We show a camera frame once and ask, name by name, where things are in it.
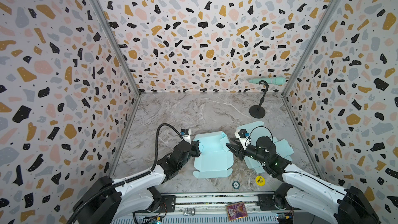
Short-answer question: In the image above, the purple snack packet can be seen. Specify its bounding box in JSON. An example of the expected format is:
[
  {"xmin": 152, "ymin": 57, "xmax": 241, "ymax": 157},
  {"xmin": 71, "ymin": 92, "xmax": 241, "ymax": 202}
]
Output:
[{"xmin": 226, "ymin": 202, "xmax": 248, "ymax": 222}]

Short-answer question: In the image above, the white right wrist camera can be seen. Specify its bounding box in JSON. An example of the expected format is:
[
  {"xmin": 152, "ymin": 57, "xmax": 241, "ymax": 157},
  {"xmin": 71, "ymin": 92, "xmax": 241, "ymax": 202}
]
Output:
[{"xmin": 238, "ymin": 129, "xmax": 250, "ymax": 140}]

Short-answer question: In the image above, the black round-base stand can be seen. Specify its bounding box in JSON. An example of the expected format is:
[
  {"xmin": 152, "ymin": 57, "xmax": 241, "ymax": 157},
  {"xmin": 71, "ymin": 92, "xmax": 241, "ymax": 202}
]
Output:
[{"xmin": 249, "ymin": 80, "xmax": 269, "ymax": 119}]

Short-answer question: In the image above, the yellow round sticker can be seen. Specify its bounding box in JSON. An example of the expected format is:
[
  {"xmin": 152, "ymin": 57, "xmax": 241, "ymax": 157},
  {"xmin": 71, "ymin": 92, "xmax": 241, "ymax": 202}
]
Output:
[{"xmin": 256, "ymin": 176, "xmax": 266, "ymax": 187}]

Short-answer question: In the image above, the aluminium corner post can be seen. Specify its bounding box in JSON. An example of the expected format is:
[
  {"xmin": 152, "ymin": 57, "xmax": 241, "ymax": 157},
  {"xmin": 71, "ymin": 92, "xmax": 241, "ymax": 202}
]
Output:
[
  {"xmin": 89, "ymin": 0, "xmax": 141, "ymax": 97},
  {"xmin": 282, "ymin": 0, "xmax": 341, "ymax": 97}
]

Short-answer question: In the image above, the black corrugated left cable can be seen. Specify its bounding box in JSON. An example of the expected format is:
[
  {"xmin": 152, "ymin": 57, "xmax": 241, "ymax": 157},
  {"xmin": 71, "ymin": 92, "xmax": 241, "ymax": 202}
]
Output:
[{"xmin": 66, "ymin": 123, "xmax": 184, "ymax": 224}]

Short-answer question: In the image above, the aluminium corner post right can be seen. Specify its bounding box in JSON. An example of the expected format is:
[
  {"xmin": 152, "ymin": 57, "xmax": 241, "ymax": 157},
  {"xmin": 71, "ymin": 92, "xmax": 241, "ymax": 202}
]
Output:
[{"xmin": 282, "ymin": 0, "xmax": 341, "ymax": 97}]

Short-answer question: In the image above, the mint paper box sheet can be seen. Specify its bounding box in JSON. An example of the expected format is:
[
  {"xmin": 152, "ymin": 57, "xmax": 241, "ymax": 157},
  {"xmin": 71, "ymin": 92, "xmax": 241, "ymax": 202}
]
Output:
[{"xmin": 193, "ymin": 131, "xmax": 234, "ymax": 179}]

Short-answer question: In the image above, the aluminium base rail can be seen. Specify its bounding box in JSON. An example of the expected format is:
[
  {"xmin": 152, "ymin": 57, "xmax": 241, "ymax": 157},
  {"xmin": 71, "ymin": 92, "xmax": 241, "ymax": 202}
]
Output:
[{"xmin": 111, "ymin": 191, "xmax": 330, "ymax": 224}]

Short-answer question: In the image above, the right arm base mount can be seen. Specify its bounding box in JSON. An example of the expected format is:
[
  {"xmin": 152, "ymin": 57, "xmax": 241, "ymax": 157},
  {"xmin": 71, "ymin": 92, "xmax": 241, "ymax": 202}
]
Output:
[{"xmin": 256, "ymin": 183, "xmax": 302, "ymax": 211}]

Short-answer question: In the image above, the mint flat box sheets stack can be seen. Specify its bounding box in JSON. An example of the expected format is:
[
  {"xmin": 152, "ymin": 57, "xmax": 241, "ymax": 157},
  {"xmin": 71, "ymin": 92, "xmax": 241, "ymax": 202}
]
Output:
[{"xmin": 235, "ymin": 121, "xmax": 294, "ymax": 175}]

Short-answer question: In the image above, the aluminium corner post left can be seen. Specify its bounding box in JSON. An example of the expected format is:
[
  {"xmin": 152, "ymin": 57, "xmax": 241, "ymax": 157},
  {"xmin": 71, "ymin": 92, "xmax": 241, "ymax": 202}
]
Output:
[{"xmin": 89, "ymin": 0, "xmax": 141, "ymax": 97}]

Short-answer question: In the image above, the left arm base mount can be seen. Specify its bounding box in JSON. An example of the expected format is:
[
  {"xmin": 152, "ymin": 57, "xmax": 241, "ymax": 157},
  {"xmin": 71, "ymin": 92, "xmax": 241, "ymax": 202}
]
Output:
[{"xmin": 133, "ymin": 187, "xmax": 176, "ymax": 214}]

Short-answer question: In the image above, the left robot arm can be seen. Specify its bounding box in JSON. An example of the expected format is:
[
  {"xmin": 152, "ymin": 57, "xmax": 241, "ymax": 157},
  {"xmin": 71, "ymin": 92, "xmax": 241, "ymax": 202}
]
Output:
[{"xmin": 67, "ymin": 141, "xmax": 200, "ymax": 224}]

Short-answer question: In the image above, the dark round tape roll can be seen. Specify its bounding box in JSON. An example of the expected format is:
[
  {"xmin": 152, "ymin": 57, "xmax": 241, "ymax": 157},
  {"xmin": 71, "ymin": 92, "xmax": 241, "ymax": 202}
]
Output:
[{"xmin": 232, "ymin": 181, "xmax": 240, "ymax": 189}]

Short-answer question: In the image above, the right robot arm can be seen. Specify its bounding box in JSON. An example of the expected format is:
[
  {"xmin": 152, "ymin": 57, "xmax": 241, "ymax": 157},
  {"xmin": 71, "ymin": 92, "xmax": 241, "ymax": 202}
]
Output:
[{"xmin": 226, "ymin": 136, "xmax": 380, "ymax": 224}]

